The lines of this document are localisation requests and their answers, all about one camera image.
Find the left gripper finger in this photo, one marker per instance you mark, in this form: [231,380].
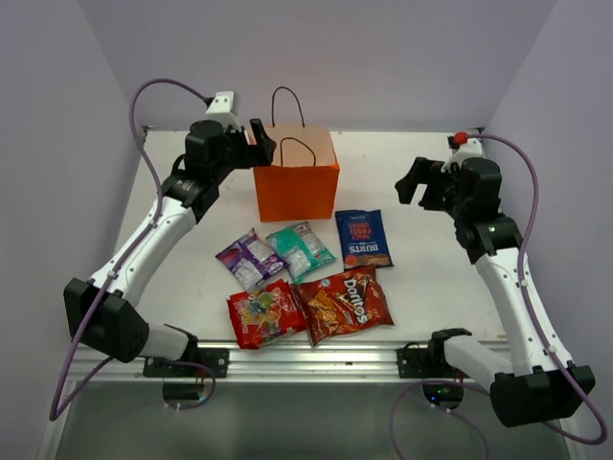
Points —
[251,156]
[264,146]

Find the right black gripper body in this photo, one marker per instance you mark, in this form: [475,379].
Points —
[453,204]

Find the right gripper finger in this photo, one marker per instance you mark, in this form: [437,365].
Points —
[406,188]
[428,173]

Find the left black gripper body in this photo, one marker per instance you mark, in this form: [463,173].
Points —
[227,164]

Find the orange paper bag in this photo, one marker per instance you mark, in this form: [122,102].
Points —
[301,182]

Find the red Doritos chip bag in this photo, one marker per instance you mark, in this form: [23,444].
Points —
[344,303]

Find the red candy bag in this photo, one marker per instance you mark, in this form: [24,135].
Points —
[264,316]

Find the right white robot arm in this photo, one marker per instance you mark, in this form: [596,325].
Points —
[540,382]

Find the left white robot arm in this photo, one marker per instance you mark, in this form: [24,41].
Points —
[101,311]

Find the blue Burts chip bag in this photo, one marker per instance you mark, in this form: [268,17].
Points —
[362,238]

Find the purple snack packet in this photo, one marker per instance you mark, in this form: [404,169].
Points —
[251,260]

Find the teal snack packet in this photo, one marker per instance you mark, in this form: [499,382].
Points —
[301,249]

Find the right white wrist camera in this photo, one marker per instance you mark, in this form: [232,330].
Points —
[462,147]

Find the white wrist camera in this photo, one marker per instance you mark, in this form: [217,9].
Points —
[462,147]
[223,109]

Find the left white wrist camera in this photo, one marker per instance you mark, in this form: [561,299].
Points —
[223,109]

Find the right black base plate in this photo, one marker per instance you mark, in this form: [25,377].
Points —
[415,362]

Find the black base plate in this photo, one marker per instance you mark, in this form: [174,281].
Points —
[415,362]
[199,362]

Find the aluminium mounting rail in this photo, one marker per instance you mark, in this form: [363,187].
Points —
[290,361]

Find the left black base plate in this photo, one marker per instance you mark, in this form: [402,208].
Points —
[199,362]

